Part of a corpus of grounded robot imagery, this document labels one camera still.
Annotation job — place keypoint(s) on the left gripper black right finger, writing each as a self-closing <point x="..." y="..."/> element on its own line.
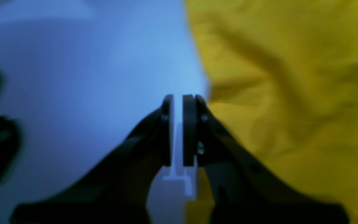
<point x="244" y="190"/>

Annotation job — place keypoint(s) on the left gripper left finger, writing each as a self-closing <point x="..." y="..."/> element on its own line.
<point x="115" y="191"/>

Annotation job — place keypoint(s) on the orange yellow T-shirt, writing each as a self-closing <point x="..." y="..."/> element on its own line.
<point x="284" y="80"/>

